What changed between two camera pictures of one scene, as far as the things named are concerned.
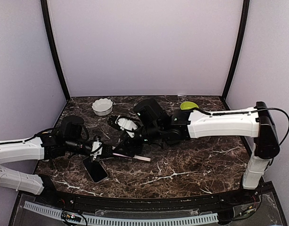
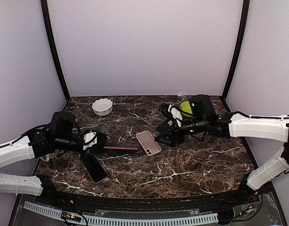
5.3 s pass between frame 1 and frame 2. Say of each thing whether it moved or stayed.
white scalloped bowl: stayed
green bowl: stayed
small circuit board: stayed
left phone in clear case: stayed
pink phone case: moved
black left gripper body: moved
